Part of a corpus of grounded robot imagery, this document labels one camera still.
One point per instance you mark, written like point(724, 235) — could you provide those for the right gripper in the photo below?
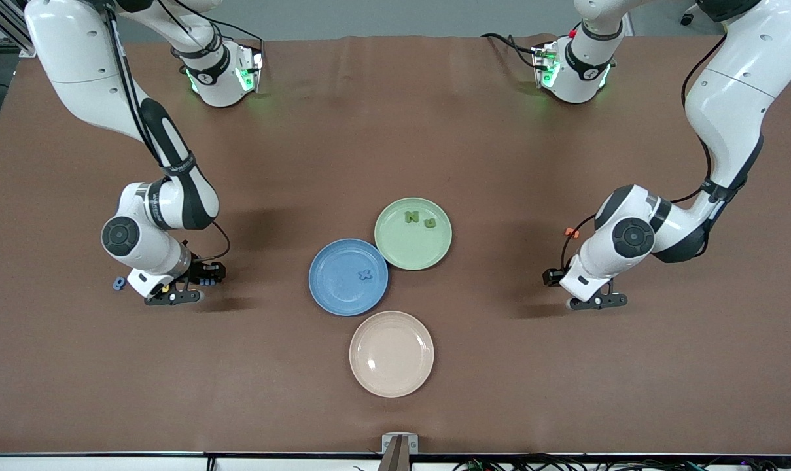
point(203, 272)

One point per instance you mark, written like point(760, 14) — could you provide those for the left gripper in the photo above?
point(553, 277)

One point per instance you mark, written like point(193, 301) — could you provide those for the green letter N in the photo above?
point(411, 217)

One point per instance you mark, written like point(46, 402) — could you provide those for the blue plus sign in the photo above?
point(365, 275)

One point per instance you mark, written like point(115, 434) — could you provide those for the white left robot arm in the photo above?
point(748, 65)

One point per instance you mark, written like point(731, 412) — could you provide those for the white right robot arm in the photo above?
point(74, 59)

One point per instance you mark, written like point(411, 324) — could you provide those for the blue letter e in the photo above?
point(116, 285)

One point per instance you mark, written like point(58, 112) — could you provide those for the blue plate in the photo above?
point(339, 288)

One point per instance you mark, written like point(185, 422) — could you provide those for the green plate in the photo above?
point(408, 248)

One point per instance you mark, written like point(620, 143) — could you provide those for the beige plate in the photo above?
point(391, 353)

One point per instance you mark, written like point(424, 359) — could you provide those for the brown table cover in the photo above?
point(395, 98)

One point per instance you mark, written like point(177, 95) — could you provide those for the black chair caster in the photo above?
point(687, 19)

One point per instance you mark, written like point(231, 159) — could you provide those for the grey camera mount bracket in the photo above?
point(387, 445)

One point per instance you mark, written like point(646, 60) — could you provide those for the aluminium frame profile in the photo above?
point(6, 23)

